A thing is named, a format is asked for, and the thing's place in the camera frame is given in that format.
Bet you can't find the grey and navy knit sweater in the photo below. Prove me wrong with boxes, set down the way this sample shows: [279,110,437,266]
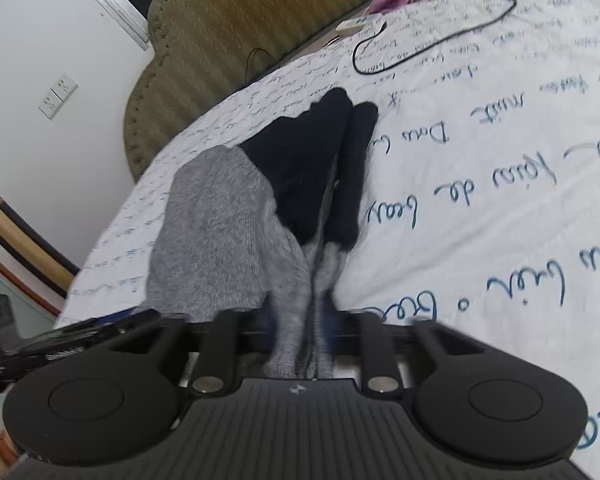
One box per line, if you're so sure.
[144,88,379,378]

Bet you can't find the white bedsheet with blue script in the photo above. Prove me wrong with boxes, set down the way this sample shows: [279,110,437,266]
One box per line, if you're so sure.
[60,0,600,479]

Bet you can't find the olive green upholstered headboard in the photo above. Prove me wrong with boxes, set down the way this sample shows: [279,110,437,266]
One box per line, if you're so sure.
[123,0,370,179]

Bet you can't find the white power strip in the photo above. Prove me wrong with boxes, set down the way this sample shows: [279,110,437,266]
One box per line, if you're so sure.
[336,14,382,36]

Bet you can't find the white wall socket plate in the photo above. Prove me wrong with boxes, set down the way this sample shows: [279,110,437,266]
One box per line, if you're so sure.
[50,74,79,102]
[38,90,62,120]

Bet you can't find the black cable on bed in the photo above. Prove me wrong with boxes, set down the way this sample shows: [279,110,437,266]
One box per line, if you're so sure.
[352,0,519,76]

